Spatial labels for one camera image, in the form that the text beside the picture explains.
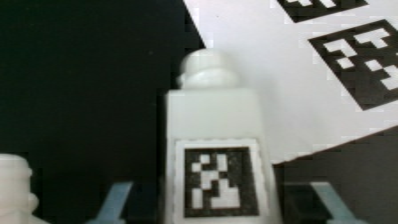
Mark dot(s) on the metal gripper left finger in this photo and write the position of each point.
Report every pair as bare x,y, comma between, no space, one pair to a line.
110,210

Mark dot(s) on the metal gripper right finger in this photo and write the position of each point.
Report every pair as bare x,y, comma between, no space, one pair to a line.
341,214

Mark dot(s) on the white table leg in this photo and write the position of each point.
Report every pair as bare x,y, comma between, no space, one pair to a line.
221,190
18,199

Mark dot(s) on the white sheet with fiducial markers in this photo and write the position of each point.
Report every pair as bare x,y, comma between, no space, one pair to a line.
313,48

